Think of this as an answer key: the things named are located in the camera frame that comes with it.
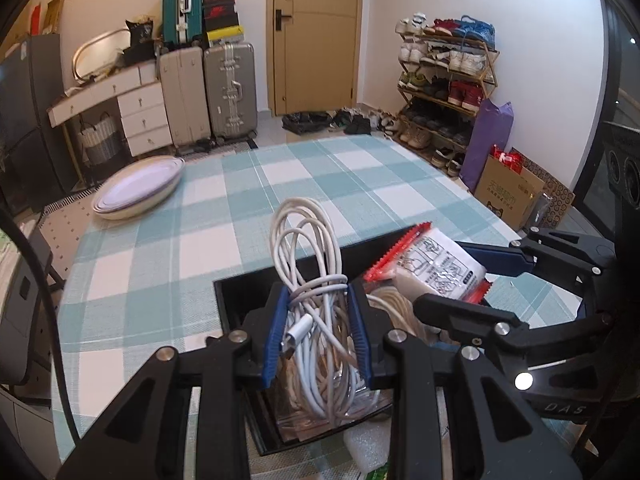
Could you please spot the oval white plate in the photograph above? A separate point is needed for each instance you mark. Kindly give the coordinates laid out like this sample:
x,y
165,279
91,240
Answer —
x,y
140,190

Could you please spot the scattered loose shoes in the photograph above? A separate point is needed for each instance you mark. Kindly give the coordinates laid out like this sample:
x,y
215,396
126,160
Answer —
x,y
360,121

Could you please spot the red snack bags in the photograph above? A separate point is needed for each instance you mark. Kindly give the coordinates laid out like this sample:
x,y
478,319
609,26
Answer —
x,y
506,160

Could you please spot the white foam sheet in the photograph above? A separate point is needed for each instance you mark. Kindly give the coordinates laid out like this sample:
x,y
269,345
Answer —
x,y
367,442

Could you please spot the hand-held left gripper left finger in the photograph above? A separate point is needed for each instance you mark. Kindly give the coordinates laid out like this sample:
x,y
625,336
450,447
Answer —
x,y
272,340

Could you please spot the green packet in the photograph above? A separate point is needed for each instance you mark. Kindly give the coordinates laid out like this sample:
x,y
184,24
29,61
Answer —
x,y
381,472

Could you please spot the grey refrigerator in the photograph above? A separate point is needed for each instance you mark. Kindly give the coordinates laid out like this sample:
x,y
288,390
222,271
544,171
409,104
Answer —
x,y
30,110

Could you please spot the black yellow shoe box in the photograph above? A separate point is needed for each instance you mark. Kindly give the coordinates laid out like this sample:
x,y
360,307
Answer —
x,y
225,35

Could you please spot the beige suitcase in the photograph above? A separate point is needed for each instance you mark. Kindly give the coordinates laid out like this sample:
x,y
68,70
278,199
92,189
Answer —
x,y
182,100

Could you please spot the red-edged white packet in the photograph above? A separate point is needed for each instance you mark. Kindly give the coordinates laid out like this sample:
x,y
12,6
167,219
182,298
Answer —
x,y
440,265

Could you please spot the dotted white floor mat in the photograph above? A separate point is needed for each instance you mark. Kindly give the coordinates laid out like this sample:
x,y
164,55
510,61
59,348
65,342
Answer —
x,y
65,230

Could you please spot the patterned paper bag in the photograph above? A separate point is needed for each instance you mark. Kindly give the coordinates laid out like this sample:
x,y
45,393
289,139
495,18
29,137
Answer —
x,y
555,195

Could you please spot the bamboo shoe rack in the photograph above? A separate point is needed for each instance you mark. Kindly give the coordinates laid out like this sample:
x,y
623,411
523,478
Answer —
x,y
492,65

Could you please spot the printed cardboard box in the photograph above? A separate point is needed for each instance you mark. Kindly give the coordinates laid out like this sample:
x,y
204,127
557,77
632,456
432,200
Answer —
x,y
510,195

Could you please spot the teal suitcase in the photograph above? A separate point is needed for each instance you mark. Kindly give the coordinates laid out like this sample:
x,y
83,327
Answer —
x,y
182,10

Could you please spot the woven basket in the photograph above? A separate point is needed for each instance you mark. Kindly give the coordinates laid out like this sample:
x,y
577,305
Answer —
x,y
102,142

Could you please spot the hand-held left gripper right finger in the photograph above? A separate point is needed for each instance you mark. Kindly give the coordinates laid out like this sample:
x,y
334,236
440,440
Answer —
x,y
360,335

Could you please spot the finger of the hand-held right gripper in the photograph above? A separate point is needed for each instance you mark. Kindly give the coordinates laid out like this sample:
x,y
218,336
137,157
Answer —
x,y
465,312
500,260

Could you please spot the silver suitcase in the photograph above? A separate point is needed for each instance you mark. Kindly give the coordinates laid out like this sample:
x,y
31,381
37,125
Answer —
x,y
227,92

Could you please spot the oval mirror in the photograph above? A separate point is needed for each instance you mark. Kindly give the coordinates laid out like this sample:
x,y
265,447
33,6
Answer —
x,y
95,55

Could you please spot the shoe rack with shoes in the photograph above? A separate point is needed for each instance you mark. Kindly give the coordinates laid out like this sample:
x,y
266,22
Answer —
x,y
450,90

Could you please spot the small cardboard box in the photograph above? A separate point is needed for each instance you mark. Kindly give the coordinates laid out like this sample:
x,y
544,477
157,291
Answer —
x,y
55,15

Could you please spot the striped floor mat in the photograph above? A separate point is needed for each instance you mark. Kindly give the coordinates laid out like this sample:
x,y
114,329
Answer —
x,y
235,146

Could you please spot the purple bag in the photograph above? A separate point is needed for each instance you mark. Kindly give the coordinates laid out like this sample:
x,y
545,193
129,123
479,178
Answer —
x,y
487,145

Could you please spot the beige door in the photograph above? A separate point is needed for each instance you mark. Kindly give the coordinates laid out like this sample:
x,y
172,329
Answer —
x,y
315,50

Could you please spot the teal checked tablecloth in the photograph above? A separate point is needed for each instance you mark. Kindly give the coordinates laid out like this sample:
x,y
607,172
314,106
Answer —
x,y
200,240

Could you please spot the black cardboard box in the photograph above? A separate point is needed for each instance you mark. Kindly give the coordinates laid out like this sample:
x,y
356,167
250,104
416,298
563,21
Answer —
x,y
235,300

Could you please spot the white dressing table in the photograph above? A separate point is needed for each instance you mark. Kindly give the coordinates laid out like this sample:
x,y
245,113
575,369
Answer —
x,y
145,120

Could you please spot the black red shoe box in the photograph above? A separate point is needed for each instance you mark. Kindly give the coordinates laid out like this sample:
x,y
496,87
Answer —
x,y
220,16

